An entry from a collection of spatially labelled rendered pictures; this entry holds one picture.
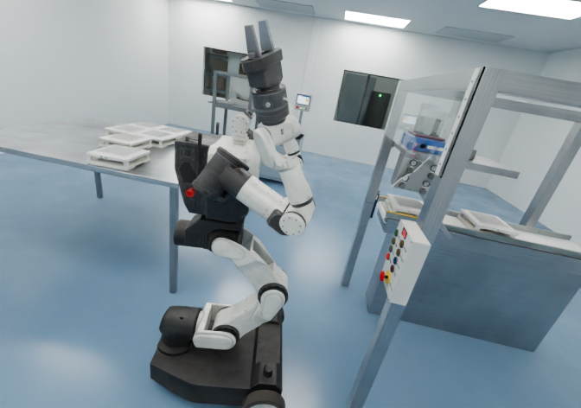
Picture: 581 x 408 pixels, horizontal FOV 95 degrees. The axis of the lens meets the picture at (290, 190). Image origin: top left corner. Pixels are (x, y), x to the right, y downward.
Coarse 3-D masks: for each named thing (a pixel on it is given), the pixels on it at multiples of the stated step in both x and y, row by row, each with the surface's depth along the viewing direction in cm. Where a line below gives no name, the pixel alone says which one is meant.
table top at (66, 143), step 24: (72, 120) 244; (96, 120) 259; (0, 144) 163; (24, 144) 170; (48, 144) 177; (72, 144) 185; (96, 144) 193; (96, 168) 157; (144, 168) 168; (168, 168) 174
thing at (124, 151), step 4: (104, 148) 165; (108, 148) 167; (112, 148) 169; (116, 148) 169; (120, 148) 171; (124, 148) 172; (128, 148) 173; (132, 148) 174; (100, 152) 159; (104, 152) 159; (108, 152) 161; (112, 152) 161; (116, 152) 162; (120, 152) 163; (124, 152) 164; (128, 152) 166; (132, 152) 167; (136, 152) 170; (124, 156) 160; (104, 160) 161; (108, 160) 161; (112, 160) 161
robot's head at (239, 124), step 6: (240, 114) 97; (234, 120) 94; (240, 120) 94; (246, 120) 94; (234, 126) 95; (240, 126) 95; (246, 126) 95; (234, 132) 96; (240, 132) 96; (240, 138) 99; (246, 138) 100
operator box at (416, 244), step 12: (408, 228) 95; (396, 240) 101; (408, 240) 90; (420, 240) 88; (408, 252) 88; (420, 252) 87; (384, 264) 109; (408, 264) 89; (420, 264) 89; (396, 276) 94; (408, 276) 91; (396, 288) 93; (408, 288) 92; (396, 300) 95
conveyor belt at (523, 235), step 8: (384, 208) 181; (384, 216) 172; (448, 216) 188; (456, 224) 177; (456, 232) 167; (520, 232) 184; (496, 240) 165; (528, 240) 172; (536, 240) 174; (544, 240) 176; (552, 240) 179; (560, 240) 181; (568, 240) 184; (568, 248) 171; (576, 248) 173
